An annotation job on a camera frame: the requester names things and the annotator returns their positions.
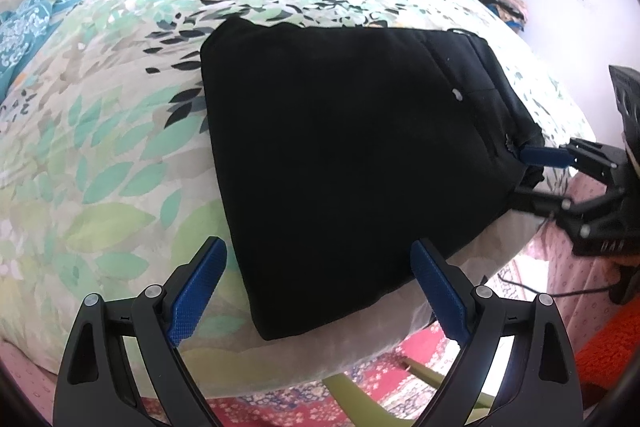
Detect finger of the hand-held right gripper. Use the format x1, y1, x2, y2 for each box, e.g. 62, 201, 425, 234
509, 184, 613, 238
520, 138, 628, 188

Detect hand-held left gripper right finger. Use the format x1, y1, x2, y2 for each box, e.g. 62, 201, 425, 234
410, 238, 587, 427

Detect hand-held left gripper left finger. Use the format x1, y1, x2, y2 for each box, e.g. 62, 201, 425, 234
52, 237, 228, 427

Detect black pants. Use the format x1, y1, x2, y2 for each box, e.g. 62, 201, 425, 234
200, 17, 547, 342

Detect pink patterned cloth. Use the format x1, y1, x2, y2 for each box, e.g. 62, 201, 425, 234
525, 172, 627, 360
0, 338, 58, 410

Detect orange cloth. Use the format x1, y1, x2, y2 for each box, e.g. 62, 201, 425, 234
575, 307, 640, 389

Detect green plastic chair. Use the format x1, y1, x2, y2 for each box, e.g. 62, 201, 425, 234
322, 356, 495, 427

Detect pile of colourful clothes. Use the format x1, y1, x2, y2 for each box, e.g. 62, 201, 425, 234
482, 0, 529, 34

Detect floral leaf bed sheet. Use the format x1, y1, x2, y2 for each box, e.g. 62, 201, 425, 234
0, 0, 597, 402

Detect teal patterned blanket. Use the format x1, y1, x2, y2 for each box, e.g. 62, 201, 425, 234
0, 0, 139, 94

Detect black cable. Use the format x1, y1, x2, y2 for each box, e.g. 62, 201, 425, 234
479, 274, 622, 299

